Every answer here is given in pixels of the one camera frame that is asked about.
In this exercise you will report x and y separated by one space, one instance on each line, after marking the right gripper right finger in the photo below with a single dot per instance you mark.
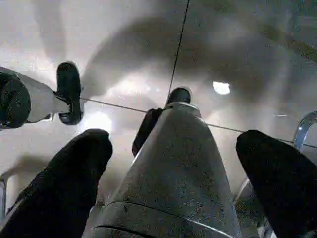
280 183

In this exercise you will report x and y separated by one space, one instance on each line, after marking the grey left robot leg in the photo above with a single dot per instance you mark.
42 99

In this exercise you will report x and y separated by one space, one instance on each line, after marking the grey trouser legs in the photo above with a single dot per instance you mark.
173 161

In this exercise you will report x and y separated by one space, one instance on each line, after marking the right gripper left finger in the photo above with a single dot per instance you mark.
62 188

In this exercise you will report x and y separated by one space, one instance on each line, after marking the shiny chrome stand tube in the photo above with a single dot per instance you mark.
308 134

